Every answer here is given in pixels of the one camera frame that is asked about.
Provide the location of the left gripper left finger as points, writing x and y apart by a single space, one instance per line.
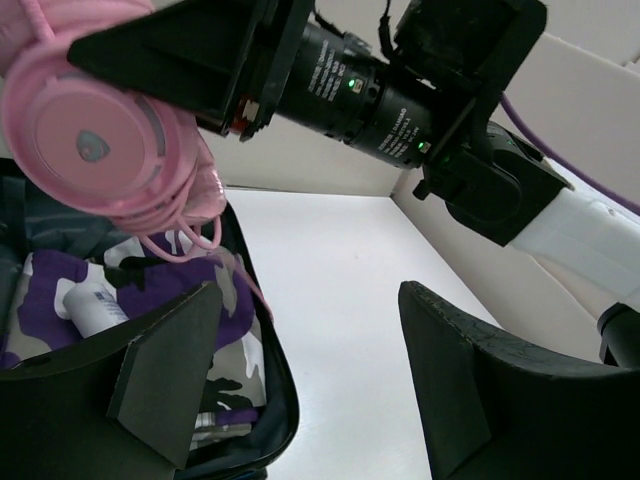
119 405

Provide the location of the pink headphones with cable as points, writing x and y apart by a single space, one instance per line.
113 152

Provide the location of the purple camouflage clothing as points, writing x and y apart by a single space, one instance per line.
235 389

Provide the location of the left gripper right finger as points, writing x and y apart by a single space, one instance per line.
495 406

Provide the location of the white small bottle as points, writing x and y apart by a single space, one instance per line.
93 309

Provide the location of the blue kids suitcase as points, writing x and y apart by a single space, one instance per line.
31 220

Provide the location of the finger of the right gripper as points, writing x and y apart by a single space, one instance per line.
189 55

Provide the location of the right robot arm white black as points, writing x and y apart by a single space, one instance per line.
426 103

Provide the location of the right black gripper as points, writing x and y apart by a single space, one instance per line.
289 61

